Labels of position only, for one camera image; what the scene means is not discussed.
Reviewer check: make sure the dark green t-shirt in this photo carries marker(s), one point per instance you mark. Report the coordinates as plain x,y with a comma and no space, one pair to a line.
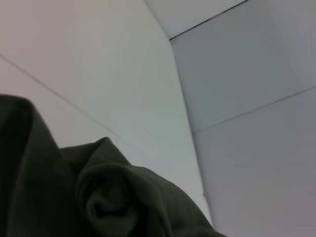
61,185

